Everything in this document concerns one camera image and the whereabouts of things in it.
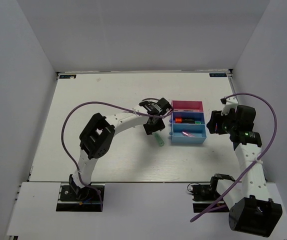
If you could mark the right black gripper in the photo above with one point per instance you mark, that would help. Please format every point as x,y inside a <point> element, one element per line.
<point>217,117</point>

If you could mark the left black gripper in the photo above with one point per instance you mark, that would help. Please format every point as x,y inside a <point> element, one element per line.
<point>160,126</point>

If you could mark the orange highlighter marker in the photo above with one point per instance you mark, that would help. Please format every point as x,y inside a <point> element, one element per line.
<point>184,121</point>

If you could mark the green correction tape case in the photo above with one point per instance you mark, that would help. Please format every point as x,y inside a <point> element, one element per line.
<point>159,139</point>

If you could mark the pink correction tape case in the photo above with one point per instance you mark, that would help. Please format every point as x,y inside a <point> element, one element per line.
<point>187,134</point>

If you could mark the green capped black pen refill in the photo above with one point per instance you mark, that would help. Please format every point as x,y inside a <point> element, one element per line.
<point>185,110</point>

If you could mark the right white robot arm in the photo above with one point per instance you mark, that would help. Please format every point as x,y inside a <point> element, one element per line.
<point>251,209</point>

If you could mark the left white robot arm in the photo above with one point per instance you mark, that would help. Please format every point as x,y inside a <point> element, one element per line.
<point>97,136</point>

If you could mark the pink storage bin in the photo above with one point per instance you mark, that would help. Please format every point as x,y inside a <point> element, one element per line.
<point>197,106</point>

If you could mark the dark blue storage bin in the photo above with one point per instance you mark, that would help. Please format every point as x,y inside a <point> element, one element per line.
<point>197,116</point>

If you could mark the light blue storage bin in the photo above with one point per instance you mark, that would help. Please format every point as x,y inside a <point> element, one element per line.
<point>198,130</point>

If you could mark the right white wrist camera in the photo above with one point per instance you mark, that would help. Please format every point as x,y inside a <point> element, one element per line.
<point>229,102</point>

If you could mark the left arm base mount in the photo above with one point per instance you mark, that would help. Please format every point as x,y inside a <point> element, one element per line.
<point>68,201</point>

